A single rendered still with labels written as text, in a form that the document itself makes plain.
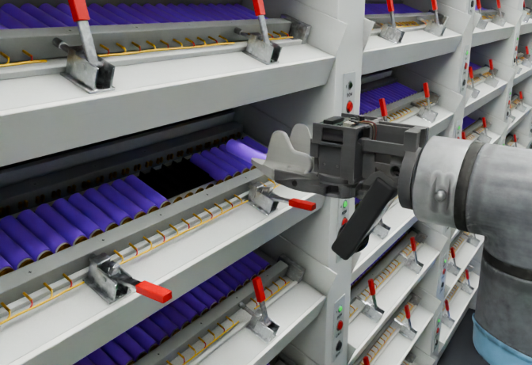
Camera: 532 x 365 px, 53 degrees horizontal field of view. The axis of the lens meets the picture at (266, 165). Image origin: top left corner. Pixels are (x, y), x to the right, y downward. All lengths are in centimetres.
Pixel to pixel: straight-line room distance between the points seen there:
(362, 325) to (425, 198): 71
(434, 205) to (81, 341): 35
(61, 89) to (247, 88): 24
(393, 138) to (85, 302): 35
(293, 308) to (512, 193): 47
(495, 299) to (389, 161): 17
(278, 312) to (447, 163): 43
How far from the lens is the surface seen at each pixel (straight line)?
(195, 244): 64
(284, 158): 63
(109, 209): 63
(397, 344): 154
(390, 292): 136
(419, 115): 135
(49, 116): 45
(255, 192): 73
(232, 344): 80
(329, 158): 59
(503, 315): 57
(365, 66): 94
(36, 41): 52
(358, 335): 120
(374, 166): 59
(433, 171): 54
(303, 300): 91
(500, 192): 52
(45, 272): 54
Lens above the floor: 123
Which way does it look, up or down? 17 degrees down
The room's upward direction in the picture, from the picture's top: straight up
